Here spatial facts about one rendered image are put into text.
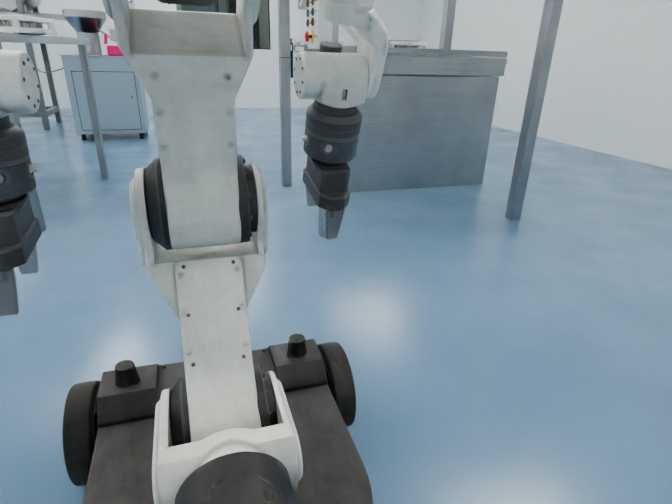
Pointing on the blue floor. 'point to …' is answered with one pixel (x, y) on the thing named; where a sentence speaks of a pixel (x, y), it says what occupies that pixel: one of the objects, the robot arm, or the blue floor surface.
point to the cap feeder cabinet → (107, 95)
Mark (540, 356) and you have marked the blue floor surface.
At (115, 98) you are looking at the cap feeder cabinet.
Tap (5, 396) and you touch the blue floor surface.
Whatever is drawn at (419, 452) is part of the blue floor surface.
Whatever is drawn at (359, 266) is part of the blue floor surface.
